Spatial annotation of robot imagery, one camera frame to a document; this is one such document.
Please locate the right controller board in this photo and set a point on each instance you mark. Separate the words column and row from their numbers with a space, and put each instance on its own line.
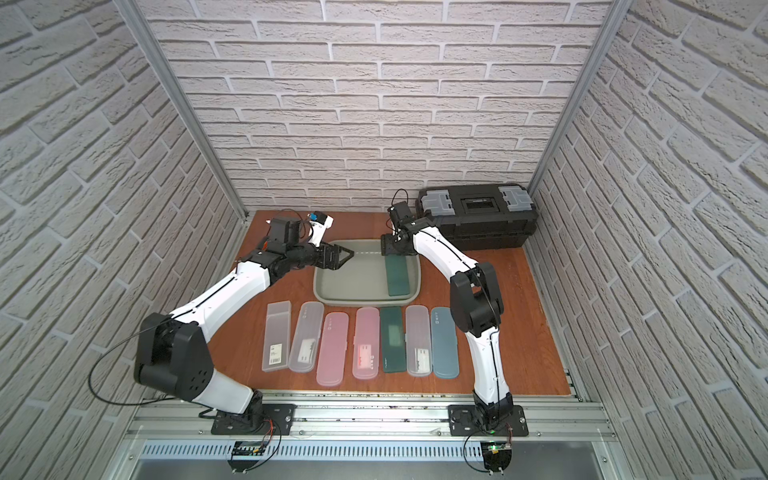
column 496, row 457

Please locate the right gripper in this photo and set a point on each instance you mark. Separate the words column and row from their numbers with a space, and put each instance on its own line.
column 389, row 246

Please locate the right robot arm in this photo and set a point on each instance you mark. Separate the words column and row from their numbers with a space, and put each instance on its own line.
column 475, row 302

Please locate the dark green pencil case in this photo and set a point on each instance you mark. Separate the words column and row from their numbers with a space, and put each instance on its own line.
column 393, row 351
column 398, row 283

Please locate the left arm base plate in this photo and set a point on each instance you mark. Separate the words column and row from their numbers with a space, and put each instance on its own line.
column 257, row 420

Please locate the grey plastic storage tray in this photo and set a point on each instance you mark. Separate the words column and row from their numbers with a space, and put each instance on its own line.
column 362, row 280

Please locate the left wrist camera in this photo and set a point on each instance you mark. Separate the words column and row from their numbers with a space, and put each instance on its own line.
column 319, row 223

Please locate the black plastic toolbox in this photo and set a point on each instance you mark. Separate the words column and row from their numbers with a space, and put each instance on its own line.
column 481, row 217

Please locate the pink pencil case left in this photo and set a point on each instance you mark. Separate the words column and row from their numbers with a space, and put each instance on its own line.
column 332, row 351

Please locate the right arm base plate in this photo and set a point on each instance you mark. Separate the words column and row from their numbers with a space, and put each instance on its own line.
column 464, row 420

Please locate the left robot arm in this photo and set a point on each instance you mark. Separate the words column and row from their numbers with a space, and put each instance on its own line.
column 173, row 356

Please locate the controller board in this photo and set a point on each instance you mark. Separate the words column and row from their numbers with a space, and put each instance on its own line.
column 496, row 457
column 246, row 456

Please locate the clear rounded pencil case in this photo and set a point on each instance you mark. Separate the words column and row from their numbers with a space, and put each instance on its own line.
column 306, row 337

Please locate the clear rectangular pencil case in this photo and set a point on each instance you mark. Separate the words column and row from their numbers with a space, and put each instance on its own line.
column 277, row 342

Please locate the pink pencil case with label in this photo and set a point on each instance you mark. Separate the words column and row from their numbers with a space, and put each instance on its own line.
column 366, row 346

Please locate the left controller board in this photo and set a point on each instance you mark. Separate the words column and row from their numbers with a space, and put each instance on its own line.
column 246, row 456

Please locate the aluminium mounting rail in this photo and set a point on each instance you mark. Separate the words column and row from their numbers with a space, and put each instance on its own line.
column 323, row 415

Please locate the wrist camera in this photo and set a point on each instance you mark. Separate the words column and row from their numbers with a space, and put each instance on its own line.
column 400, row 214
column 319, row 223

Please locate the clear pencil case with label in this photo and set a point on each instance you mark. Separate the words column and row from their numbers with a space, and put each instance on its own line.
column 418, row 341

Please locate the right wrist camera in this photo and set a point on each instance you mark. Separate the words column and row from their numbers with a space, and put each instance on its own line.
column 400, row 214

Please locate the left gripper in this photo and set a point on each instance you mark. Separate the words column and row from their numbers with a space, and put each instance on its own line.
column 325, row 256

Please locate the blue pencil case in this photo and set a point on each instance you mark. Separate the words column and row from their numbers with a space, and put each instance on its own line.
column 445, row 362

